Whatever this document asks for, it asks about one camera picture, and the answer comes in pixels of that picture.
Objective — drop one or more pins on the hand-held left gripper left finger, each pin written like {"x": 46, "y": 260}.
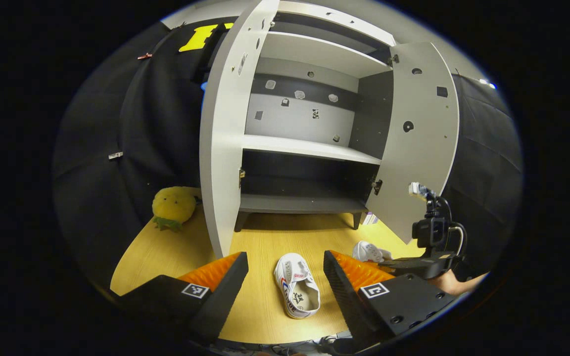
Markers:
{"x": 225, "y": 296}

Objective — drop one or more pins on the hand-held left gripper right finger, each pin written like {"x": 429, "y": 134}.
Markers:
{"x": 347, "y": 296}

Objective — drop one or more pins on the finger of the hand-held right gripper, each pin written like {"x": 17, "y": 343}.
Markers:
{"x": 428, "y": 267}

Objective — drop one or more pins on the white canvas shoe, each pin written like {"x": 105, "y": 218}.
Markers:
{"x": 295, "y": 282}
{"x": 368, "y": 252}

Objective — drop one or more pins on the white cabinet door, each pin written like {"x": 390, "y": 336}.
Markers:
{"x": 223, "y": 148}
{"x": 418, "y": 163}

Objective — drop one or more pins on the white shoe cabinet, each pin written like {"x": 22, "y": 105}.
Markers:
{"x": 309, "y": 148}

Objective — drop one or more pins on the white spine book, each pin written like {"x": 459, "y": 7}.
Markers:
{"x": 365, "y": 219}

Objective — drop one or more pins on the yellow pineapple plush toy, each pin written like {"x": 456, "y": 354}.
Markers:
{"x": 173, "y": 205}

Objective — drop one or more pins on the silver clip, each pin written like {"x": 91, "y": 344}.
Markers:
{"x": 116, "y": 155}

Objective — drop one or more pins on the red clip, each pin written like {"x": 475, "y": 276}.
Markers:
{"x": 144, "y": 56}

